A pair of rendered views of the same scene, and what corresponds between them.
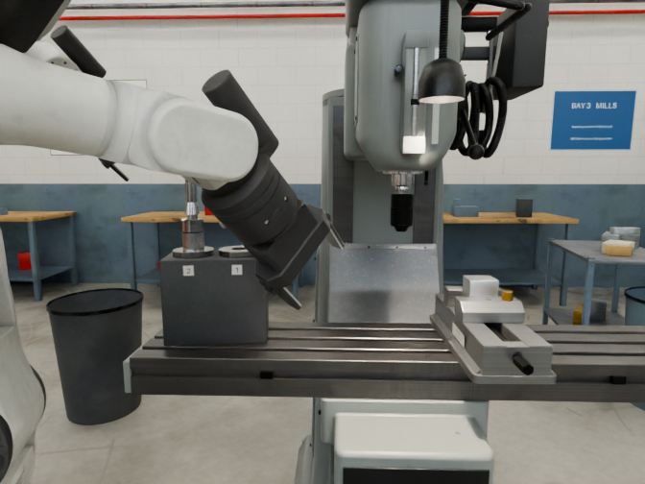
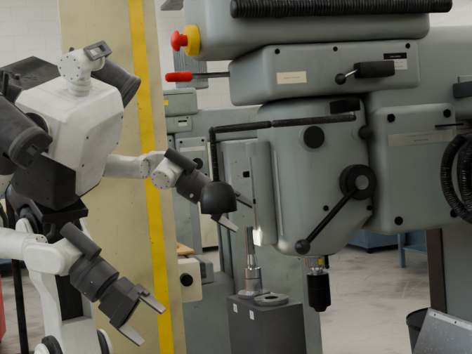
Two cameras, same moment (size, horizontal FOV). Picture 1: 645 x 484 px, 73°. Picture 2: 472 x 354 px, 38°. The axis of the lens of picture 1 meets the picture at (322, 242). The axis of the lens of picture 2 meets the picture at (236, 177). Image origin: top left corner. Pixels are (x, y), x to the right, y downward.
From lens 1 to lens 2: 1.52 m
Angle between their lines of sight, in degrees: 70
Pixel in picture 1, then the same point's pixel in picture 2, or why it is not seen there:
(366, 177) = (451, 234)
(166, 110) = (24, 250)
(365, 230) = (455, 300)
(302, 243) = (118, 306)
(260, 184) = (74, 275)
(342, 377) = not seen: outside the picture
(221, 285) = (247, 325)
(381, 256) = (461, 338)
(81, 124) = (15, 253)
